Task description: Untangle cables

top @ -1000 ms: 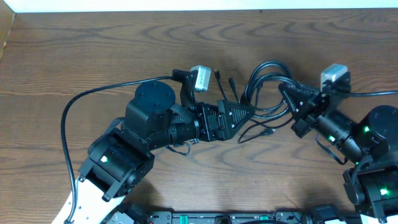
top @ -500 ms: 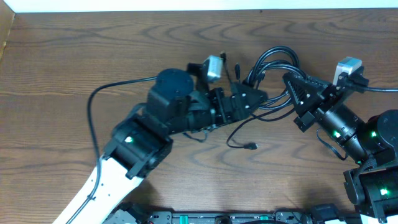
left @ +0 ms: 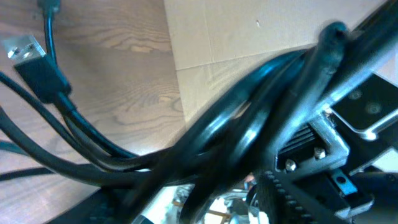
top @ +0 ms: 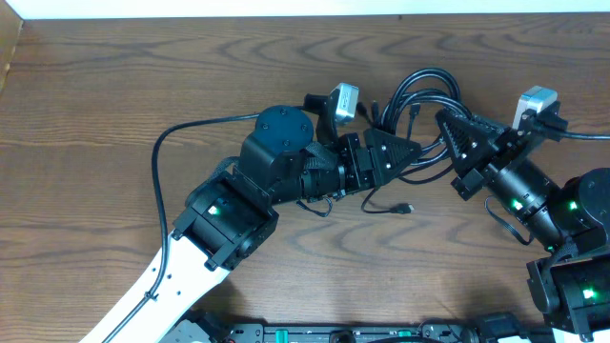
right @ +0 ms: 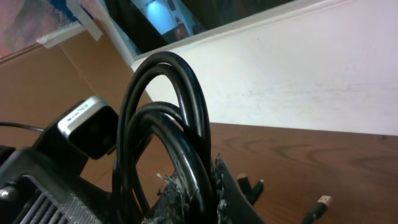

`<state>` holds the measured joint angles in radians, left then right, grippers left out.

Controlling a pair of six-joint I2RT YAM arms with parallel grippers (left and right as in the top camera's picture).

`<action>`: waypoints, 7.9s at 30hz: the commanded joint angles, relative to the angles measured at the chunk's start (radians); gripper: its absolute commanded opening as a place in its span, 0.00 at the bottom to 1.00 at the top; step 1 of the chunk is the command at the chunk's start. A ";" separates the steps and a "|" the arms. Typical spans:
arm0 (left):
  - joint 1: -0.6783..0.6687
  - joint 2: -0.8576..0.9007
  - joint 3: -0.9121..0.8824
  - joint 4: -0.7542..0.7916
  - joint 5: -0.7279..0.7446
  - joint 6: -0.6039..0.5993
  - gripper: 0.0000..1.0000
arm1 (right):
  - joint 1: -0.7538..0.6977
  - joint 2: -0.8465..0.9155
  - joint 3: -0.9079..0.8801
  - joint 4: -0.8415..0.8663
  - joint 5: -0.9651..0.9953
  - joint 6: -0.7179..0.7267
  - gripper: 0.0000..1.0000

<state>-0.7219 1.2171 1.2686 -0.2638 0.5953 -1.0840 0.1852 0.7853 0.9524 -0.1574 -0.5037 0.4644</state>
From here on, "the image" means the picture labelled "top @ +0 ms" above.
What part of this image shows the black cable bundle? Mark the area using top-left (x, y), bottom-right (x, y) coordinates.
top-left (355, 67), bottom-right (473, 215)

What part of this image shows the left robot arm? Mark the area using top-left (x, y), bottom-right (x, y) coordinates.
top-left (86, 103), bottom-right (422, 342)

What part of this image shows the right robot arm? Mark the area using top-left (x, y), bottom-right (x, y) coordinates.
top-left (436, 101), bottom-right (609, 342)

